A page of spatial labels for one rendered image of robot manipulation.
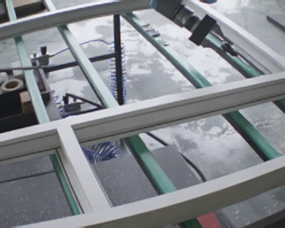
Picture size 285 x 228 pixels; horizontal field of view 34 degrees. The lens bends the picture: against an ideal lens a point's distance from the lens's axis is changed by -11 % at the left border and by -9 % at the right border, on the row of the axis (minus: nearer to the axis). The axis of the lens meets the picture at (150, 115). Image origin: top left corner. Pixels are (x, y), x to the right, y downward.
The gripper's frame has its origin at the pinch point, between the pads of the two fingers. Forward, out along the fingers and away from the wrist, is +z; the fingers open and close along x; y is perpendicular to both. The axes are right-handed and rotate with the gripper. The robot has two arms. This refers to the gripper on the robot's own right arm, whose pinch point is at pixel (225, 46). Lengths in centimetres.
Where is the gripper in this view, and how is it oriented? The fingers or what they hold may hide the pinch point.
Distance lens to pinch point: 190.3
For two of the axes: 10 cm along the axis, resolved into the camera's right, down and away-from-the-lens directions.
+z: 8.1, 5.9, -0.2
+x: 5.7, -7.9, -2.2
